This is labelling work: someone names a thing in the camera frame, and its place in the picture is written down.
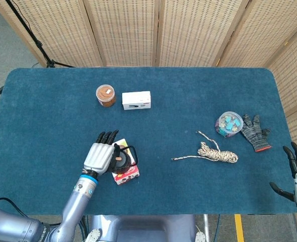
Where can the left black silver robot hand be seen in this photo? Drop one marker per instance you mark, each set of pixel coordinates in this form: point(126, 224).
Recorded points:
point(99, 157)

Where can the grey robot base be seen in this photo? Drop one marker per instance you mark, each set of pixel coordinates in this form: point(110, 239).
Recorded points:
point(143, 228)

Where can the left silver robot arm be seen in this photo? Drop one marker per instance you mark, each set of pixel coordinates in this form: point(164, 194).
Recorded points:
point(70, 209)

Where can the red white snack box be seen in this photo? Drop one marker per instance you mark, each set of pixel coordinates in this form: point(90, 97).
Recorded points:
point(127, 177)

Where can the white stapler box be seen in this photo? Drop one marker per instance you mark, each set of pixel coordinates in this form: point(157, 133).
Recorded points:
point(136, 99)

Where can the plastic jar with brown contents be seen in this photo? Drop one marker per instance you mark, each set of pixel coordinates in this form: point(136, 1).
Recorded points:
point(105, 97)

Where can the grey striped knit glove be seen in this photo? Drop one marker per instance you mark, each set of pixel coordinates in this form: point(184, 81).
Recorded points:
point(255, 134)

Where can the blue table carpet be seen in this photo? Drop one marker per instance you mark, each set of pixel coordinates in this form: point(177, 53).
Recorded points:
point(176, 189)

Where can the clear jar of binder clips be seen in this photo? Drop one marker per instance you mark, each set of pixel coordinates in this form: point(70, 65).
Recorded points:
point(229, 124)

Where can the metal table leg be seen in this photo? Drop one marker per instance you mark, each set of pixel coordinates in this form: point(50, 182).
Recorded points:
point(206, 228)

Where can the black tripod stand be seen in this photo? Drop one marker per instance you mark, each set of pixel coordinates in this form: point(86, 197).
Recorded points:
point(37, 44)

